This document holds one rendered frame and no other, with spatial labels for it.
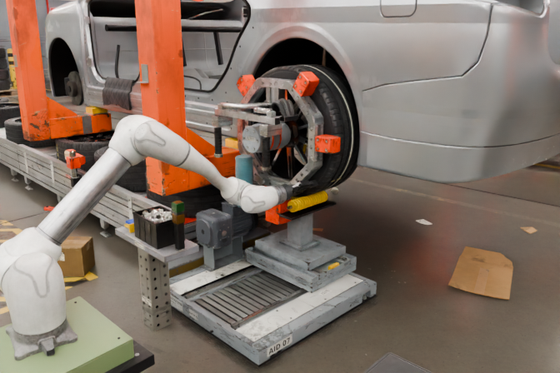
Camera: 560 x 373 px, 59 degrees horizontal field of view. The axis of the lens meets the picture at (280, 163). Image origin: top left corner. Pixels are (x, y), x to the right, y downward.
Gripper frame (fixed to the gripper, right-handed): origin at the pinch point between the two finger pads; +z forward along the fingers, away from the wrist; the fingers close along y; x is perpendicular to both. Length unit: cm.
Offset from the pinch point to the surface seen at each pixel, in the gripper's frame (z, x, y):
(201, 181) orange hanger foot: -18, 40, -51
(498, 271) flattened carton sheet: 103, -82, -7
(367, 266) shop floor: 56, -42, -48
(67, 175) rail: -33, 127, -172
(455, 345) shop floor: 21, -93, 3
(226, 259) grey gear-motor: -8, 1, -79
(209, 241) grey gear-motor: -26, 8, -58
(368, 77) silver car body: 10, 20, 52
